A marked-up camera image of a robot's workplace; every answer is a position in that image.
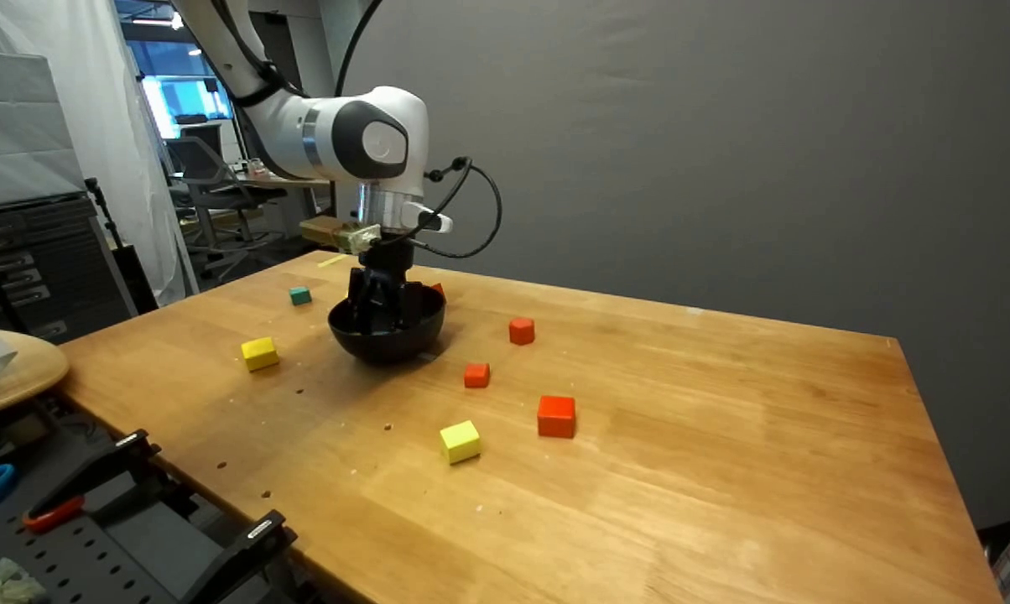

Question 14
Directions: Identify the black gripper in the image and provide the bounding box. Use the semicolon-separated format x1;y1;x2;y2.
349;236;416;328

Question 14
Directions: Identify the black bowl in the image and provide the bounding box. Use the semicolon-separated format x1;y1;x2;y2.
325;279;448;369

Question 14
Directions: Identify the large yellow block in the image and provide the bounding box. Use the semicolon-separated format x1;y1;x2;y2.
238;331;281;376

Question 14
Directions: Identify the yellow-green block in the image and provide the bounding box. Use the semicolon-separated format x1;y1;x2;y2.
437;416;487;469

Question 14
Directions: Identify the white desk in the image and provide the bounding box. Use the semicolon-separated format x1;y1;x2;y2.
235;162;335;193

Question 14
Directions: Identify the office chair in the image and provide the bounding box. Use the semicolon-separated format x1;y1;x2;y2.
164;132;263;286

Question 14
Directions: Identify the black tripod leg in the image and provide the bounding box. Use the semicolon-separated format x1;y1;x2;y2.
80;175;160;318

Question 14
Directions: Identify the blue lit screen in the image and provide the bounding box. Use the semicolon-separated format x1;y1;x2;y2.
124;29;241;145

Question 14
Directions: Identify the white curtain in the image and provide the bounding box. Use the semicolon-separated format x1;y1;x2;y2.
0;0;200;309

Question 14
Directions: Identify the black drawer cabinet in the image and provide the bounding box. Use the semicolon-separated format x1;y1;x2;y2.
0;192;141;344

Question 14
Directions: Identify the grey fabric backdrop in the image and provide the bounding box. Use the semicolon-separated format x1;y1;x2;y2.
330;0;1010;530

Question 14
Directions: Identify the black perforated board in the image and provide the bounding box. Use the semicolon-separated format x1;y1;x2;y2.
0;394;338;604

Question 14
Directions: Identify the grey box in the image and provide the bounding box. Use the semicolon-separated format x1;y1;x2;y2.
0;48;89;214

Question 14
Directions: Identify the small white crumpled object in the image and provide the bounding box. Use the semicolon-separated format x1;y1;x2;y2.
0;552;50;604

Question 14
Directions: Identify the tan wrist camera plate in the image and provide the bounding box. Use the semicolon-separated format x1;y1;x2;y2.
294;210;382;257

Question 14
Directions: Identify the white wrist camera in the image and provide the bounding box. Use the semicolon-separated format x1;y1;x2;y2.
405;205;455;239

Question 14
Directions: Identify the black clamp orange handle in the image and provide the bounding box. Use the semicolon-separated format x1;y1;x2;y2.
18;425;160;536
174;505;302;604

